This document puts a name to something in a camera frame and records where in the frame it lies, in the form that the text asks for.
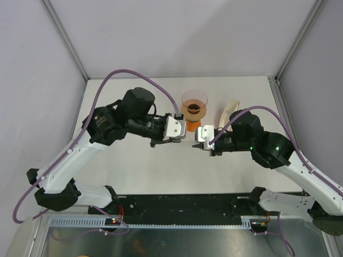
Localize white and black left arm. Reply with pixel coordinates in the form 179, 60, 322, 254
26, 87, 185, 214

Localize aluminium left corner post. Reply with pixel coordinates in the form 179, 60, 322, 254
39, 0, 90, 82

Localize wooden and orange dripper stand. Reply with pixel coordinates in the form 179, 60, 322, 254
181, 103, 207, 132

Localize clear pink plastic dripper cone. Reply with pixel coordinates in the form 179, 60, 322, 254
181, 89, 208, 107

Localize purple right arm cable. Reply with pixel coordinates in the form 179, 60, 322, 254
208, 106, 343, 196

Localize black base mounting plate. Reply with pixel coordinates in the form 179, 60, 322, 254
88, 193, 277, 226

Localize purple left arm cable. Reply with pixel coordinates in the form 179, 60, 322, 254
12, 69, 183, 224

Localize grey slotted cable duct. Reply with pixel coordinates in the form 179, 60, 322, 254
48, 216, 267, 230

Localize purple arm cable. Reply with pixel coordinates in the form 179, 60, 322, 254
12, 69, 183, 224
208, 106, 343, 196

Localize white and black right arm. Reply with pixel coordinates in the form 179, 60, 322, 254
195, 108, 342, 236

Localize aluminium right corner post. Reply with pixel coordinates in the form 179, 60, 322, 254
274, 0, 327, 81

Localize aluminium frame rail front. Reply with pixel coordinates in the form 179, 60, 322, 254
39, 194, 331, 218

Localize aluminium corner post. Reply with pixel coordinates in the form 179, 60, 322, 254
274, 0, 327, 81
39, 0, 90, 82

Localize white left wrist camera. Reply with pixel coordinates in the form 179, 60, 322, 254
162, 114, 187, 141

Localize cream coffee filter holder stack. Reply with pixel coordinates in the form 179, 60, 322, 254
218, 99, 241, 130

